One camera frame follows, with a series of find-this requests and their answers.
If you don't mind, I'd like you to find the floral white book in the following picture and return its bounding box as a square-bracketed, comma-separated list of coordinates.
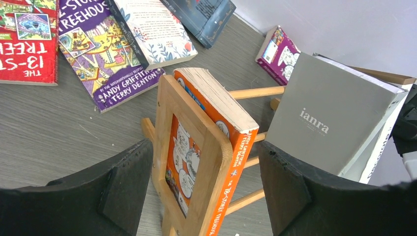
[106, 0, 198, 70]

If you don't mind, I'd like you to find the orange treehouse book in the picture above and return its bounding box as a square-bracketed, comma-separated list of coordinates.
[165, 67, 259, 236]

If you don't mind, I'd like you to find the purple cartoon book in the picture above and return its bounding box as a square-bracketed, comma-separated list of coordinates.
[255, 26, 300, 86]

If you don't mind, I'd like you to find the red treehouse book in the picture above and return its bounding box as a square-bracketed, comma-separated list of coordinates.
[0, 0, 59, 86]

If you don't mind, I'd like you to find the grey ianra book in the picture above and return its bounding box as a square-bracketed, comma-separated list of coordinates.
[266, 53, 407, 177]

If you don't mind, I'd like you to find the wooden book rack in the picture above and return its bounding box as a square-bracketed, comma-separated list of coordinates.
[142, 73, 417, 236]

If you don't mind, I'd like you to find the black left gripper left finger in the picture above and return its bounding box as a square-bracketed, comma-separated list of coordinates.
[0, 139, 153, 236]

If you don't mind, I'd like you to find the purple yellow treehouse book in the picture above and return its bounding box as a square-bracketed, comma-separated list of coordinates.
[59, 0, 165, 113]

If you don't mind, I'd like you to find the white Decorate book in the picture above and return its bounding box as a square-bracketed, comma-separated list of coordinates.
[300, 54, 415, 183]

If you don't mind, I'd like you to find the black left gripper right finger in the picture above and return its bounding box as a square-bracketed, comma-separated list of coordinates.
[259, 141, 417, 236]

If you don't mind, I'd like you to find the dark blue book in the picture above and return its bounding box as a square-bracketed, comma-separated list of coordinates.
[161, 0, 236, 49]

